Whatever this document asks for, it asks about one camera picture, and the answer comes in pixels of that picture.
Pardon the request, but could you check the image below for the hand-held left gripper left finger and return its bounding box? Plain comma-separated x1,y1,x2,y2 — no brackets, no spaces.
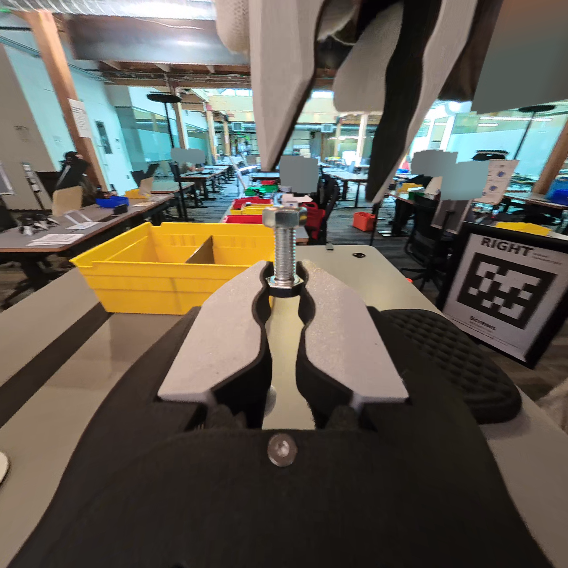
158,259,274,428

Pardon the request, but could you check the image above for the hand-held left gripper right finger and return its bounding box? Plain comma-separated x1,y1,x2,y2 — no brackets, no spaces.
295,259,410,427

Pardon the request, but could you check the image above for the person's right hand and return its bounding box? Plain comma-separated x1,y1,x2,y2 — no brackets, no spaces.
332,4,406,113

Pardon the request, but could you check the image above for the silver hex nut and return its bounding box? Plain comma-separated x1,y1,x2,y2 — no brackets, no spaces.
266,271,307,293

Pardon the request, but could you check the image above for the black floor lamp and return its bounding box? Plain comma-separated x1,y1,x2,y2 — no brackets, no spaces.
518,103,557,162

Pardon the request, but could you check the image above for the background office desk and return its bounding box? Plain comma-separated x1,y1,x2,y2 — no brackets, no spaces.
0,191,178,260

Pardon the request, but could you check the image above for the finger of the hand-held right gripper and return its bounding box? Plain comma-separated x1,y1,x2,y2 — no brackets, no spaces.
367,0,482,205
249,0,334,171

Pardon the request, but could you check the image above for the black framed sign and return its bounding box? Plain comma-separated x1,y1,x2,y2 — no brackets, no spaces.
441,227,568,369

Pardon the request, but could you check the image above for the white dotted paper sign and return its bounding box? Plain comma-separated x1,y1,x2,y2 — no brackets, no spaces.
486,160,521,201

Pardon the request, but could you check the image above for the silver hex bolt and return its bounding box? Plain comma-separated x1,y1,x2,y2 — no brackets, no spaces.
263,200,309,283

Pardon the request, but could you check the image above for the person's right forearm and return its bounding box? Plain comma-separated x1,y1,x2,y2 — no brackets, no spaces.
444,0,499,103

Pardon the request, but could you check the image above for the yellow plastic bin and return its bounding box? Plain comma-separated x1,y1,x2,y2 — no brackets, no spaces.
71,222,276,316

